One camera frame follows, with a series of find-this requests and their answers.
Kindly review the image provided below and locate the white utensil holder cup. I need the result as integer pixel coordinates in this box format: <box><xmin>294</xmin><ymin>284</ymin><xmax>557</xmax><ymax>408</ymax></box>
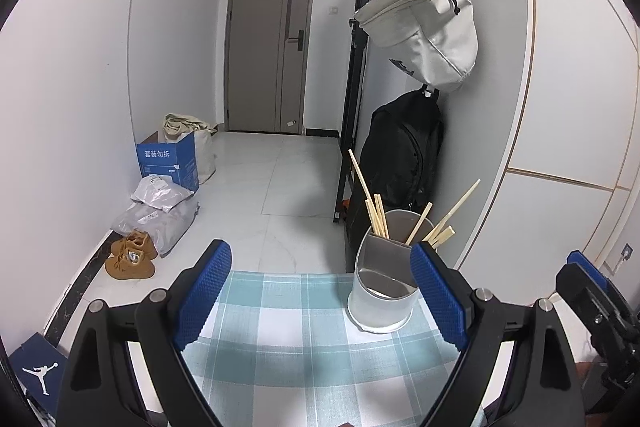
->
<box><xmin>346</xmin><ymin>209</ymin><xmax>433</xmax><ymax>334</ymax></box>

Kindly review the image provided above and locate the tan suede boot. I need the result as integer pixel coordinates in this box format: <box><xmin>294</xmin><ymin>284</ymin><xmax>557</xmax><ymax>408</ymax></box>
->
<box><xmin>111</xmin><ymin>230</ymin><xmax>158</xmax><ymax>260</ymax></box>
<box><xmin>104</xmin><ymin>251</ymin><xmax>155</xmax><ymax>281</ymax></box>

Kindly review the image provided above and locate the teal plaid tablecloth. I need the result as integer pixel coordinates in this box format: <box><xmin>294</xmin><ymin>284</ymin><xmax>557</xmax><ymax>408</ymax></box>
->
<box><xmin>182</xmin><ymin>271</ymin><xmax>458</xmax><ymax>426</ymax></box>

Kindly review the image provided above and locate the grey plastic parcel bag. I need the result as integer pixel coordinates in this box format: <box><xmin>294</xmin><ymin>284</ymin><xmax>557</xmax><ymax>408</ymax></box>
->
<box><xmin>112</xmin><ymin>197</ymin><xmax>200</xmax><ymax>257</ymax></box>

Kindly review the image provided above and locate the white plastic parcel bag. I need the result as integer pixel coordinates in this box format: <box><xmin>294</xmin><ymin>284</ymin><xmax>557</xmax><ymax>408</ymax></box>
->
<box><xmin>130</xmin><ymin>174</ymin><xmax>198</xmax><ymax>212</ymax></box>

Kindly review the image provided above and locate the blue cardboard box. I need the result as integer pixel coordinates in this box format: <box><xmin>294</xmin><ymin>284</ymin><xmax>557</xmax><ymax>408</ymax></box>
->
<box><xmin>136</xmin><ymin>132</ymin><xmax>200</xmax><ymax>192</ymax></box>

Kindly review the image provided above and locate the blue jordan shoe box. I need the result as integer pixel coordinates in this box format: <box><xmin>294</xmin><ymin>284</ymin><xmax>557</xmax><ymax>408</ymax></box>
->
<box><xmin>9</xmin><ymin>333</ymin><xmax>67</xmax><ymax>417</ymax></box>

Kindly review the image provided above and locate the black backpack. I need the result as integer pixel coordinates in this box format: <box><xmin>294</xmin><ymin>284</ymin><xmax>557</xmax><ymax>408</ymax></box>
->
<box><xmin>345</xmin><ymin>86</ymin><xmax>446</xmax><ymax>249</ymax></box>

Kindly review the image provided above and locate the beige canvas bag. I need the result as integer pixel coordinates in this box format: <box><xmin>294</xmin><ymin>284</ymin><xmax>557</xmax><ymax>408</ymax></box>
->
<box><xmin>162</xmin><ymin>113</ymin><xmax>218</xmax><ymax>184</ymax></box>

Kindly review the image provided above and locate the white nike sling bag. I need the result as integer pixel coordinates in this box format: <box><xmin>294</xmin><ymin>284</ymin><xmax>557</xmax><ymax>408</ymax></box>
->
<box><xmin>355</xmin><ymin>0</ymin><xmax>478</xmax><ymax>92</ymax></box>

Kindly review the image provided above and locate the grey entrance door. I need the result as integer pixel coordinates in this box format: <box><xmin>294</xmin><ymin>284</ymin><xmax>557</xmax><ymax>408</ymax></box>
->
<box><xmin>224</xmin><ymin>0</ymin><xmax>312</xmax><ymax>134</ymax></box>

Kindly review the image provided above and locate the black metal rack frame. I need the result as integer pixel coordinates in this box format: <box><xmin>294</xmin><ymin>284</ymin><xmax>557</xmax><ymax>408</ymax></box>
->
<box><xmin>333</xmin><ymin>0</ymin><xmax>369</xmax><ymax>223</ymax></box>

